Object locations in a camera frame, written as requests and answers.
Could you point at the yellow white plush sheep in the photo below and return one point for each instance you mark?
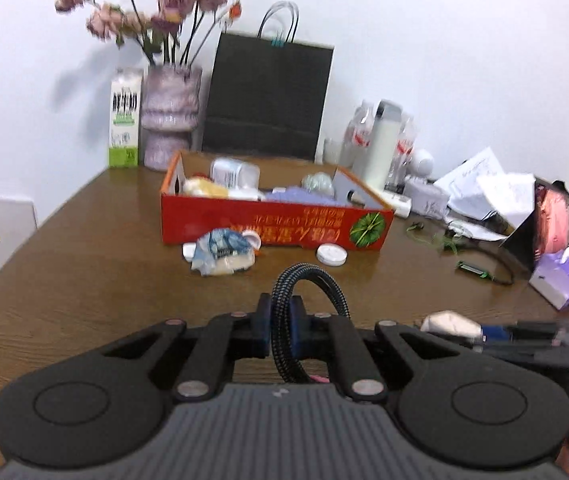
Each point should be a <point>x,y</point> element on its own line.
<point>204,188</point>

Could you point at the white thermos bottle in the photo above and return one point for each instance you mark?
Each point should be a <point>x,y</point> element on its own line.
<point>382,150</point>

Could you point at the white paper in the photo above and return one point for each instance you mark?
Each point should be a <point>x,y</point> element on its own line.
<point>452,324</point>

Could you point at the purple fabric pouch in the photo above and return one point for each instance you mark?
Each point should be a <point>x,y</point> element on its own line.
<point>294,195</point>

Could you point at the wooden desktop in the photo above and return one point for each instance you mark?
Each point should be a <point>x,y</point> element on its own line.
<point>89,260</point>

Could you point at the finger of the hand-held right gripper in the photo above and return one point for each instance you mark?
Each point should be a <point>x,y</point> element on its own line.
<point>514,337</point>
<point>559,326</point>

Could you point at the white ridged round lid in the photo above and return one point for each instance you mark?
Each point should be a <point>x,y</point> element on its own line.
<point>332,254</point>

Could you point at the small white lid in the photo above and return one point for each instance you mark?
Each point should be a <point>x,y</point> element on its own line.
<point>253,239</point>
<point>189,252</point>

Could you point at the white green milk carton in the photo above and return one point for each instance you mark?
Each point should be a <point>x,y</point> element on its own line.
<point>124,130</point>

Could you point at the small green device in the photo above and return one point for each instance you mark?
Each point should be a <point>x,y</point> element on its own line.
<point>471,268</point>

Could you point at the purple ceramic vase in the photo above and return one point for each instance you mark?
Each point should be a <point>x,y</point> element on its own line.
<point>169,110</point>

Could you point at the clear water bottle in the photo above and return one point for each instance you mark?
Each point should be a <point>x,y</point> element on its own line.
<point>407,145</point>
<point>357,135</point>

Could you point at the black pink foil bag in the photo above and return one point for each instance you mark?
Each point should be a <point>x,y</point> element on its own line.
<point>551,225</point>

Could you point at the blue shiny snack packet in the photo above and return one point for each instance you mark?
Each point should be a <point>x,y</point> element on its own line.
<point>222,250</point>

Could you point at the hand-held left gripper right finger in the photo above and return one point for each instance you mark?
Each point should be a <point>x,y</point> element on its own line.
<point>298,327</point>

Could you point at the iridescent clear plastic bag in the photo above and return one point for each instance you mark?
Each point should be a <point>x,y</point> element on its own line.
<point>317,182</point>

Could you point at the black paper bag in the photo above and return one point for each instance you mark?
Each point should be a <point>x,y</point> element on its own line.
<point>264,95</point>

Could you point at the pile of printed papers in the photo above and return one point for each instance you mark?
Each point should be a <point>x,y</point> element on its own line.
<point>484,185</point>

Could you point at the translucent plastic container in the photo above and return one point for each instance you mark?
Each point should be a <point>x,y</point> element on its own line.
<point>232,172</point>

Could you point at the white patterned tin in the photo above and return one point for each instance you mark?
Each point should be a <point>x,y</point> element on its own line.
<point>427,197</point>

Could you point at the purple white tissue box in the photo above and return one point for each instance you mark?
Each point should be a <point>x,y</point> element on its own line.
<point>559,280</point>

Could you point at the white round speaker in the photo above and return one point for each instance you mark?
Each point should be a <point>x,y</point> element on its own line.
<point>422,162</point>

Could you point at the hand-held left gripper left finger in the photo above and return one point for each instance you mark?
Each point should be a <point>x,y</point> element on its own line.
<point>263,325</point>

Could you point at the red cardboard box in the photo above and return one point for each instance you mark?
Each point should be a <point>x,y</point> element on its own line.
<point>274,222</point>

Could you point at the clear glass cup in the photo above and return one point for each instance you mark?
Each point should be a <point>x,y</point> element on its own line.
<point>332,151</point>

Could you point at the pink flowers bouquet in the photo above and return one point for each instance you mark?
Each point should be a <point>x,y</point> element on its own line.
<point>177,2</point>

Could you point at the white plastic tube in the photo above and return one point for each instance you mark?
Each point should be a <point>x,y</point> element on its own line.
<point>398,205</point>

